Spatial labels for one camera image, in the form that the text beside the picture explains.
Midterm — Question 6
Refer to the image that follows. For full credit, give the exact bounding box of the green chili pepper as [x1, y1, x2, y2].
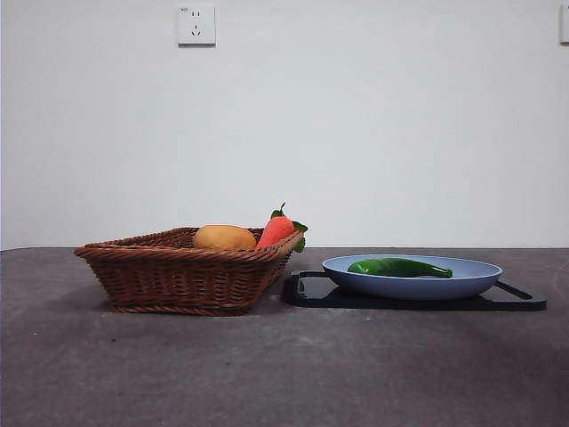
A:
[347, 257, 454, 279]

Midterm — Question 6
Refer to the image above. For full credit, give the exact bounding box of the blue round plate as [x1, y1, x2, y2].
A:
[321, 254, 503, 301]

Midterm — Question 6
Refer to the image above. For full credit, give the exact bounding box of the orange toy carrot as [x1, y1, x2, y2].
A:
[255, 202, 309, 254]

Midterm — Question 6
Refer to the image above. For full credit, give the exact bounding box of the yellow-brown potato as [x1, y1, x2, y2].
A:
[192, 224, 259, 251]

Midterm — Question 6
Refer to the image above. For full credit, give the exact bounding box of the black rectangular tray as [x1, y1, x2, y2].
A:
[283, 270, 548, 311]

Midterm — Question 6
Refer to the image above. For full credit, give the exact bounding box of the brown wicker basket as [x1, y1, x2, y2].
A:
[73, 226, 306, 317]

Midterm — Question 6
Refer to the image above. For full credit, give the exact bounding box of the white wall socket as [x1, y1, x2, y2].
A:
[177, 4, 217, 48]

